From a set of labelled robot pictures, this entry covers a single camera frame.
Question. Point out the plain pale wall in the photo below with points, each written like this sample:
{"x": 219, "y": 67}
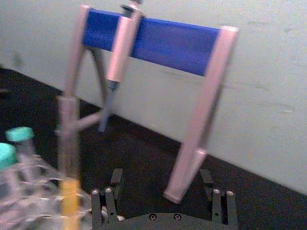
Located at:
{"x": 263, "y": 83}

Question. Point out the black table cloth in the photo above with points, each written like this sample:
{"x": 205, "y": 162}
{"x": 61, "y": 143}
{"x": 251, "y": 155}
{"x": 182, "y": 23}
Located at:
{"x": 144, "y": 155}

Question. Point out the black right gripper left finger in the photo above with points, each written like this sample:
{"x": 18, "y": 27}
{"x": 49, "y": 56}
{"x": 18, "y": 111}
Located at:
{"x": 109, "y": 198}

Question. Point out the white pipette with grey tip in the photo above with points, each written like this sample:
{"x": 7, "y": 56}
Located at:
{"x": 121, "y": 48}

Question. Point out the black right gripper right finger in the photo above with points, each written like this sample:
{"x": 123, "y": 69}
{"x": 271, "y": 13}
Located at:
{"x": 223, "y": 206}

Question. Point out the white pipette stand, blue bar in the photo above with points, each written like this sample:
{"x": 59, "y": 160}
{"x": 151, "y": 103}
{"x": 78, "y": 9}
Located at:
{"x": 168, "y": 43}

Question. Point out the clear plastic tube rack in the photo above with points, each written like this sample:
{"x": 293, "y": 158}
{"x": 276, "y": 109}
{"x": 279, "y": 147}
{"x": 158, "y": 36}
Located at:
{"x": 36, "y": 196}

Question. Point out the clear tube with teal cap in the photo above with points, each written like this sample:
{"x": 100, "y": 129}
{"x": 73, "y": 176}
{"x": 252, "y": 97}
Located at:
{"x": 6, "y": 153}
{"x": 20, "y": 134}

